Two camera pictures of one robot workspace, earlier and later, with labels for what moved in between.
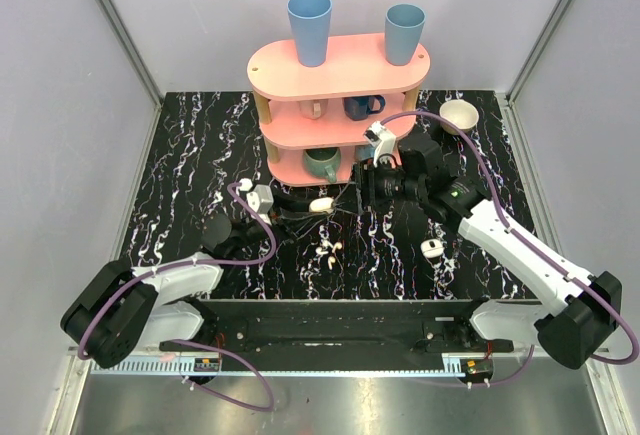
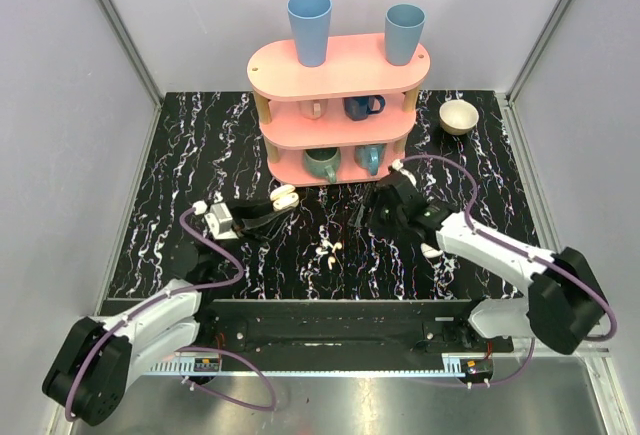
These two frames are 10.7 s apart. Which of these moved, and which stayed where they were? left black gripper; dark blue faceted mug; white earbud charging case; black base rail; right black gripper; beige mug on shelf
Moved: left black gripper; right black gripper
Stayed: beige mug on shelf; black base rail; dark blue faceted mug; white earbud charging case
